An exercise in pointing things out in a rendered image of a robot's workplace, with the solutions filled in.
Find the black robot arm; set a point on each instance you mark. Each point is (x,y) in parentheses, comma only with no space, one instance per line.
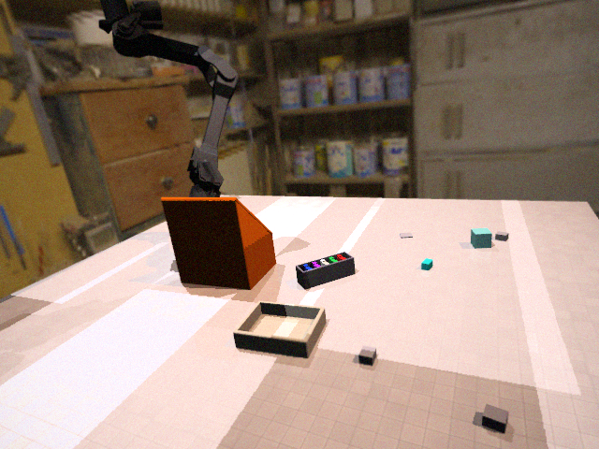
(131,39)

